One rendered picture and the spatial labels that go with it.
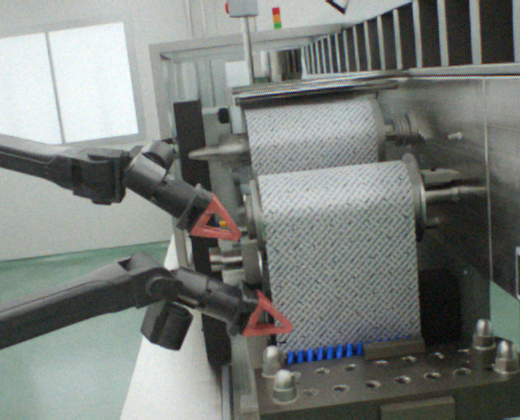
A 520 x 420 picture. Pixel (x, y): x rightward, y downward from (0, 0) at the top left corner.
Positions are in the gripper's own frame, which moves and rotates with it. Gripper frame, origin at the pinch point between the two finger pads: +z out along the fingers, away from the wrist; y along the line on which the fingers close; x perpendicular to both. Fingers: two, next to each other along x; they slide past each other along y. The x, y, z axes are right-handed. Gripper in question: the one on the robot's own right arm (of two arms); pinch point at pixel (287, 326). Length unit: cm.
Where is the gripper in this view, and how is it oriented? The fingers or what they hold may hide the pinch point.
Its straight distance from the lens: 115.1
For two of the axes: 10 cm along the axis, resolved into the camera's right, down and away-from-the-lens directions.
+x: 3.9, -9.0, -2.1
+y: 0.4, 2.4, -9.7
